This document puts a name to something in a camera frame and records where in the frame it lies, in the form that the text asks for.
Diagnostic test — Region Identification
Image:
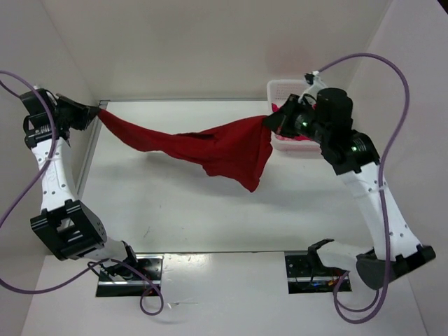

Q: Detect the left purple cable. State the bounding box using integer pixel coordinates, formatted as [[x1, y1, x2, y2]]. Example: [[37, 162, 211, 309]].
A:
[[0, 70, 164, 316]]

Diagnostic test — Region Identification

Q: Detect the purple cable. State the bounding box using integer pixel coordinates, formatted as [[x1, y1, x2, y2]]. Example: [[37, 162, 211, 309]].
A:
[[0, 70, 164, 316], [313, 52, 410, 323]]

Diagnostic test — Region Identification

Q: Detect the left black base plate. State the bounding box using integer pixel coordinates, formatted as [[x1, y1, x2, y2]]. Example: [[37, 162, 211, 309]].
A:
[[95, 254, 165, 298]]

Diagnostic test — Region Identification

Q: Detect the white plastic basket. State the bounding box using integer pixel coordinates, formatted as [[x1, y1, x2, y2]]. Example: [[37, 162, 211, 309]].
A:
[[267, 77, 326, 152]]

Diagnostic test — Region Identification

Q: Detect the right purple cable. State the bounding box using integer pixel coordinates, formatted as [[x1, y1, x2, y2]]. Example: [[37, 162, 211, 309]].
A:
[[313, 52, 410, 323]]

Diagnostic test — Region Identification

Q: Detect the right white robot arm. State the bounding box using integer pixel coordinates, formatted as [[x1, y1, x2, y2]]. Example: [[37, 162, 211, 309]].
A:
[[262, 87, 435, 290]]

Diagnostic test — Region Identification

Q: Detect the red t-shirt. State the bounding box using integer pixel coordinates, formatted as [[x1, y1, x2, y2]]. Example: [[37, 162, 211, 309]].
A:
[[98, 109, 273, 193]]

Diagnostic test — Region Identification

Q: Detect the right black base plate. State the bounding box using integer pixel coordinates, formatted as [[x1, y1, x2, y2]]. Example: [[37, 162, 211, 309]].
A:
[[284, 251, 345, 294]]

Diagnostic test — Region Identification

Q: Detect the pink t-shirt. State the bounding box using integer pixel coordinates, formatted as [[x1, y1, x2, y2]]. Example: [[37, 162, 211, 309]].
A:
[[271, 103, 311, 141]]

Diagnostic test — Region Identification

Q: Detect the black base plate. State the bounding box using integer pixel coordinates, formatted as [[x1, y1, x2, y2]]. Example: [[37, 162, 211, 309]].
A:
[[284, 251, 345, 294], [95, 254, 165, 298]]

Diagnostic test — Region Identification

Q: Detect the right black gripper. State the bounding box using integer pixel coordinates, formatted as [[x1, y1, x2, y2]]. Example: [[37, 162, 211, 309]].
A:
[[260, 92, 327, 142]]

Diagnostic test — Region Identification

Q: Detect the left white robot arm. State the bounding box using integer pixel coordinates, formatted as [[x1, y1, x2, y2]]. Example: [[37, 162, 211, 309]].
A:
[[20, 88, 140, 280]]

